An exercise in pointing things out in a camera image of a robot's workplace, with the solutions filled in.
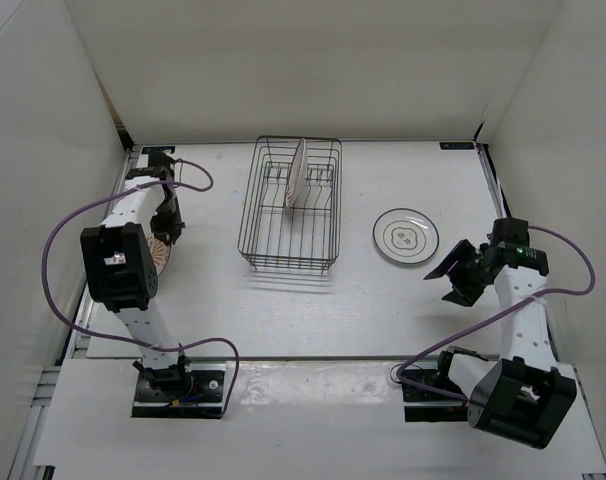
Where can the right blue table label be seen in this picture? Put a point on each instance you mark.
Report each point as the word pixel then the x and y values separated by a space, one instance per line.
pixel 456 145

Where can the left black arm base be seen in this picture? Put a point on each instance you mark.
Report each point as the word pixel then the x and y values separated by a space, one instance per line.
pixel 198 395

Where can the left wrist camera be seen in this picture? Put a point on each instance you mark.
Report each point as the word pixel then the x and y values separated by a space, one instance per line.
pixel 161 159

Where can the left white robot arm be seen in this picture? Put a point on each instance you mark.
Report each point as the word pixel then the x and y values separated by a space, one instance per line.
pixel 122 275

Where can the left blue table label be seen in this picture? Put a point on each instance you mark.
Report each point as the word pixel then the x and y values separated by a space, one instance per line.
pixel 170 150

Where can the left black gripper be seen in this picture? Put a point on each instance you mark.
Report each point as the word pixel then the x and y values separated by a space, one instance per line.
pixel 172 227

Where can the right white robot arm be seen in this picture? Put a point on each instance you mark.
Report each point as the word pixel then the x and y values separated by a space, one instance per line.
pixel 522 396

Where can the red patterned plate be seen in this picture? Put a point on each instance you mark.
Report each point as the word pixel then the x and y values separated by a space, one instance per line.
pixel 160 253
pixel 296 174

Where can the wire dish rack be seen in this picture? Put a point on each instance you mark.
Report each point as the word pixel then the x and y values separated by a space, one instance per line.
pixel 305 237

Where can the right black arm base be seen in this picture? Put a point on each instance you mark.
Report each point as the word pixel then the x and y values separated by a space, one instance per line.
pixel 426 406

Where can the blue table label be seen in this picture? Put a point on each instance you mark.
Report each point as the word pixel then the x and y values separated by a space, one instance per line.
pixel 170 150
pixel 456 145

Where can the green rimmed white plate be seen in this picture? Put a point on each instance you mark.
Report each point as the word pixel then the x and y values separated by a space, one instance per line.
pixel 405 236

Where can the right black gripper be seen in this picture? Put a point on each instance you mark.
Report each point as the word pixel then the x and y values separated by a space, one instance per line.
pixel 463 295

